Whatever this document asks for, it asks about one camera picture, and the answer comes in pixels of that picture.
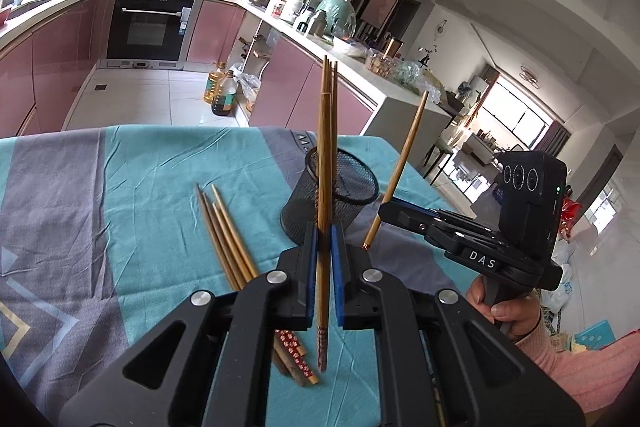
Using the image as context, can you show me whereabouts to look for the black mesh utensil holder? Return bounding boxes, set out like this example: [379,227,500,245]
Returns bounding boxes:
[280,146,380,243]

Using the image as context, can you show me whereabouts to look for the living room window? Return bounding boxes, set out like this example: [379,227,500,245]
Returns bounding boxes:
[480,74,558,155]

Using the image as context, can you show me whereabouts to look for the red bag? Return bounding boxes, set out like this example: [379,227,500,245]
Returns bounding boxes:
[562,199,583,238]

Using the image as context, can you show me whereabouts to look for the mint green kitchen appliance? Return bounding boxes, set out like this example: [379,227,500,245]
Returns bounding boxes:
[315,0,357,38]

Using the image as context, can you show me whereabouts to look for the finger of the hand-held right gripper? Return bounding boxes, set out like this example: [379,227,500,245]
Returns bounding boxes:
[378,202,467,254]
[400,201,497,236]

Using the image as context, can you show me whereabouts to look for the teal grey printed tablecloth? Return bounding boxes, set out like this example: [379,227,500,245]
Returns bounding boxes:
[0,123,506,427]

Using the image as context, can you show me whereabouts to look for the white bowl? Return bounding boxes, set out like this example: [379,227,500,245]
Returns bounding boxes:
[332,36,368,58]

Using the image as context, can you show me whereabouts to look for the clear plastic bag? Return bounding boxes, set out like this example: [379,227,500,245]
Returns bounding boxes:
[232,64,262,112]

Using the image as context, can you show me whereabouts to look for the person's right forearm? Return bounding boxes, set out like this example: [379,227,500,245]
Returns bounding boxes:
[515,302,640,414]

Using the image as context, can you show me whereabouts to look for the pink base cabinet white end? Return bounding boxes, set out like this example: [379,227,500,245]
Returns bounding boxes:
[186,0,451,140]

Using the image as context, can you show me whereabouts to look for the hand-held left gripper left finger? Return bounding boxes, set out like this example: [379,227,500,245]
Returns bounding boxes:
[59,222,321,427]

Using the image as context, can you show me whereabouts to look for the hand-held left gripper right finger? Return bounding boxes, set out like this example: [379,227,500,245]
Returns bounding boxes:
[330,222,586,427]

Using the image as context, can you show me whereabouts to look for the person's right hand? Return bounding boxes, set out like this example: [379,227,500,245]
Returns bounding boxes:
[467,279,542,341]

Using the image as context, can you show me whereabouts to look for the long pink base cabinet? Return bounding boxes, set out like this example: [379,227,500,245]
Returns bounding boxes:
[0,0,115,138]

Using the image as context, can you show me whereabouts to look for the white plastic bag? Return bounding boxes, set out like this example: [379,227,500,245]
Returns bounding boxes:
[542,249,576,313]

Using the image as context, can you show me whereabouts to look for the dark cooking oil bottle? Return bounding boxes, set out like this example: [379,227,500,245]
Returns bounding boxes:
[212,69,237,116]

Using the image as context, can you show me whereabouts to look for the teal box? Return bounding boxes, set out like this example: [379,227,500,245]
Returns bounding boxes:
[572,319,626,353]

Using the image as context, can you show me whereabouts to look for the bag of green vegetables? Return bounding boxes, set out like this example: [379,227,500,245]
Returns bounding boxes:
[397,59,441,102]

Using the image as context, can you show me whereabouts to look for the clear food container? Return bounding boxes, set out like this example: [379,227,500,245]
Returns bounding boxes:
[367,48,396,75]

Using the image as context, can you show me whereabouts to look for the pink wall picture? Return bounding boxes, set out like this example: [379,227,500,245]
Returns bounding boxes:
[361,0,401,30]

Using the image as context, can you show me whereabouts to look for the black built-in oven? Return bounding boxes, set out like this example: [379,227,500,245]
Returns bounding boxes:
[106,0,205,68]

